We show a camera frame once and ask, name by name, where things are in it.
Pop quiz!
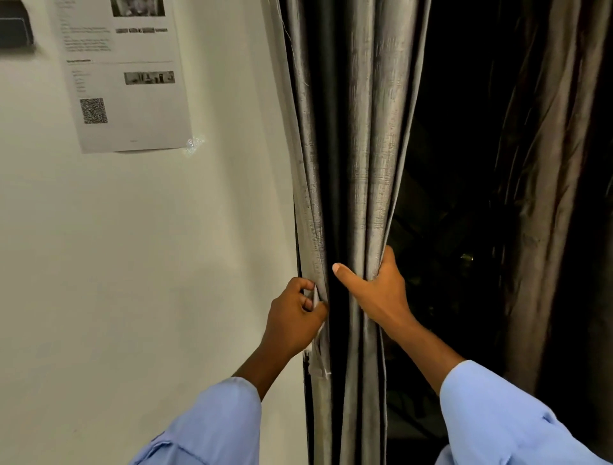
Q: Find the person's left hand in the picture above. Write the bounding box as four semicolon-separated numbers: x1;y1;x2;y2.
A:
260;277;329;361

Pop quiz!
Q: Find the person's right hand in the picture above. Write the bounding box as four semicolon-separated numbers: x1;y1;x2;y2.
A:
332;245;418;342

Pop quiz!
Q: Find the person's left forearm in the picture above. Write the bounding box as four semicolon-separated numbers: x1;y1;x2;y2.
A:
129;346;294;465

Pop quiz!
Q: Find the person's right forearm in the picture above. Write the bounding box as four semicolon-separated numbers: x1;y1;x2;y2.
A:
387;317;611;465

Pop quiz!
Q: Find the dark grey curtain panel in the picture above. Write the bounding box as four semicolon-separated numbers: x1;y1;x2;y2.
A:
488;0;613;398

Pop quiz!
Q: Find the printed paper notice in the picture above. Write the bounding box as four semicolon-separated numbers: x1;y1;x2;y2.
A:
47;0;193;154

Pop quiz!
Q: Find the dark wall box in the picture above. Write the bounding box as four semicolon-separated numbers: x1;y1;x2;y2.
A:
0;0;35;49

